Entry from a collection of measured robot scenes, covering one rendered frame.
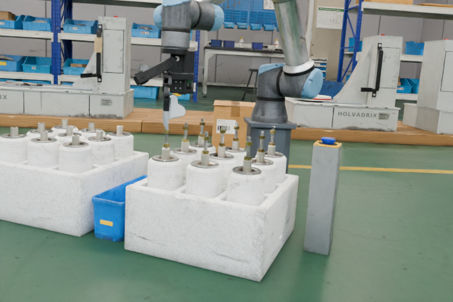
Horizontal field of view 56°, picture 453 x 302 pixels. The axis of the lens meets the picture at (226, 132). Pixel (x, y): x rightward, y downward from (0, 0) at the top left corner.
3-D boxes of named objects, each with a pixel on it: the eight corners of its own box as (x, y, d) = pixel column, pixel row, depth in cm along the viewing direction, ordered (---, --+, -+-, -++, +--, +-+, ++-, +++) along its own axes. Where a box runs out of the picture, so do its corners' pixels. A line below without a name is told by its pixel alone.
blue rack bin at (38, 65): (35, 71, 600) (34, 56, 596) (63, 73, 603) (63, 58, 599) (20, 72, 550) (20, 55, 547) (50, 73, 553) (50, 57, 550)
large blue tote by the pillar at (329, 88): (299, 105, 602) (301, 79, 596) (327, 106, 609) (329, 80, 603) (312, 109, 553) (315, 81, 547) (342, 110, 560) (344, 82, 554)
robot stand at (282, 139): (238, 184, 187) (243, 116, 182) (280, 185, 189) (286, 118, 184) (244, 197, 169) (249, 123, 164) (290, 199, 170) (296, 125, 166)
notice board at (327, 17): (315, 27, 719) (317, 6, 714) (344, 29, 724) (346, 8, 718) (316, 27, 717) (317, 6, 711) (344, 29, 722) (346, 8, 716)
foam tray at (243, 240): (187, 207, 153) (189, 159, 150) (294, 228, 139) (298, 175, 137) (123, 249, 117) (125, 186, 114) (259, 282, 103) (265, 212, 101)
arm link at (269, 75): (267, 95, 181) (269, 63, 179) (294, 98, 172) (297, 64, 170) (249, 95, 172) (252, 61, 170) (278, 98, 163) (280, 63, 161)
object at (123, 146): (114, 178, 160) (115, 131, 157) (137, 182, 156) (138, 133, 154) (99, 185, 151) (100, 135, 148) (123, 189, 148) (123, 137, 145)
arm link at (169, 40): (161, 30, 108) (161, 32, 116) (160, 48, 109) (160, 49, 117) (191, 32, 109) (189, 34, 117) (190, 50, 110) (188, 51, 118)
